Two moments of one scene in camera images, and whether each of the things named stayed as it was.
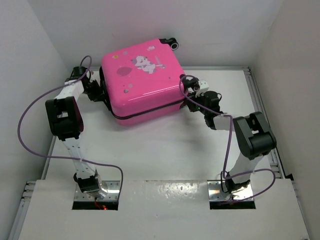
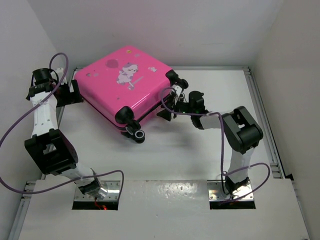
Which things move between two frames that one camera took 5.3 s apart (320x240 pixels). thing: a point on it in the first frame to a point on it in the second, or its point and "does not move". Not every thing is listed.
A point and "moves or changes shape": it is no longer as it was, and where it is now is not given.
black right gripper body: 195,107 to 178,108
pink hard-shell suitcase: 141,83 moves or changes shape
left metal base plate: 112,187 does not move
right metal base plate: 217,191 does not move
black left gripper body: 92,91 to 65,97
